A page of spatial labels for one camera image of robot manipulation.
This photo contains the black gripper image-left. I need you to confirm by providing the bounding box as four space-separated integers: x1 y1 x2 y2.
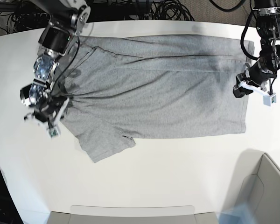
24 97 69 127

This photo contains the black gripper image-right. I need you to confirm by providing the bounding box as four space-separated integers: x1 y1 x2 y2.
233 62 277 98

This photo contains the grey T-shirt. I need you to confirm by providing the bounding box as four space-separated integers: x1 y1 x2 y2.
54 35 248 162

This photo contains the grey box right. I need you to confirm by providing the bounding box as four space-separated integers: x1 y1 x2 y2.
235 154 280 224

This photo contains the blue translucent object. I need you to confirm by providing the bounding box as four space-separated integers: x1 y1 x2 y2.
217 203 256 224

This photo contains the grey chair backrest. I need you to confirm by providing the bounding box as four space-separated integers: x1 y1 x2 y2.
47 205 219 224

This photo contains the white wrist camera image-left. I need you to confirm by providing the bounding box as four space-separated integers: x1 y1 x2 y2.
47 126 60 138

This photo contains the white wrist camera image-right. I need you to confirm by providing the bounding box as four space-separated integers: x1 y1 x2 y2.
263 93 277 106

